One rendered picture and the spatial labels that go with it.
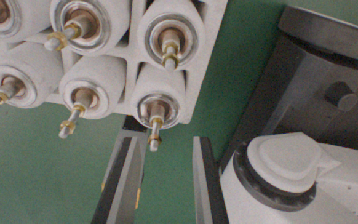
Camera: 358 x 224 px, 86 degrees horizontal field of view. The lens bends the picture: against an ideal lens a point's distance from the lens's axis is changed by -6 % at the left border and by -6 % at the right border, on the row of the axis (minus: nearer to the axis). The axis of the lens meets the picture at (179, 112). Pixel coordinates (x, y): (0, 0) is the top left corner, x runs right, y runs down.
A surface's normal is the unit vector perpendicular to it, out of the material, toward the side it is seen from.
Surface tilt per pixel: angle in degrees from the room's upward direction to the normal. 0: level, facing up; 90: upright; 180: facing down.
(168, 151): 0
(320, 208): 90
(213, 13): 0
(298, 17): 74
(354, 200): 4
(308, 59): 45
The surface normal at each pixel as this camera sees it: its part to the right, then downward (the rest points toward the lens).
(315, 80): -0.68, 0.31
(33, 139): 0.02, 0.58
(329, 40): -0.49, 0.45
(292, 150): 0.20, -0.79
